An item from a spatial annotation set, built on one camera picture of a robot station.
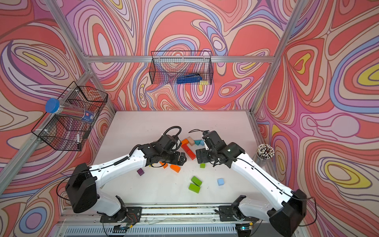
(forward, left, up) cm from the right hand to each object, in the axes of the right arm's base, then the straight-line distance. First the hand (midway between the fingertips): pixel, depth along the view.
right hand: (205, 158), depth 76 cm
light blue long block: (+19, 0, -14) cm, 23 cm away
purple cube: (-1, +37, -12) cm, 39 cm away
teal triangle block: (+19, +3, -14) cm, 24 cm away
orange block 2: (+2, +18, -15) cm, 24 cm away
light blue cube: (-7, -9, -17) cm, 20 cm away
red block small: (+15, +11, -13) cm, 23 cm away
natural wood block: (+20, +8, -13) cm, 25 cm away
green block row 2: (-6, +5, -15) cm, 17 cm away
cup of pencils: (+2, -31, +1) cm, 31 cm away
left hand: (+2, +12, -4) cm, 13 cm away
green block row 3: (-10, +6, -16) cm, 20 cm away
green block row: (+3, +1, -16) cm, 16 cm away
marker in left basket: (+5, +63, +10) cm, 64 cm away
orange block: (-5, +20, +4) cm, 21 cm away
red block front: (+10, +8, -14) cm, 19 cm away
